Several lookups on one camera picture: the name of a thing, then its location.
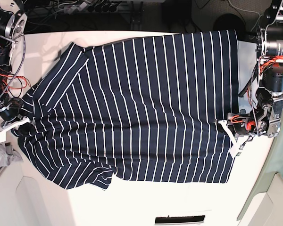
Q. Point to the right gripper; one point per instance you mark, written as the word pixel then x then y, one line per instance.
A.
pixel 11 115

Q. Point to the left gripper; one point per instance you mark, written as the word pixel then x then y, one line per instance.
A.
pixel 237 125

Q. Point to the navy white striped t-shirt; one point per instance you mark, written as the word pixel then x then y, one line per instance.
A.
pixel 141 109

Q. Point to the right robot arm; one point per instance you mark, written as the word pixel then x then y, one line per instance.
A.
pixel 12 23

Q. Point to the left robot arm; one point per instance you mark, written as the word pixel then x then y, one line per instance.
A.
pixel 265 87

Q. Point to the grey clothes pile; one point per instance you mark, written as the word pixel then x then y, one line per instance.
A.
pixel 8 155

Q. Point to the black round chair base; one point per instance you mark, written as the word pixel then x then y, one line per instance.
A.
pixel 230 22

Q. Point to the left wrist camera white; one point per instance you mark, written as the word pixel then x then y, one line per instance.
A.
pixel 234 151

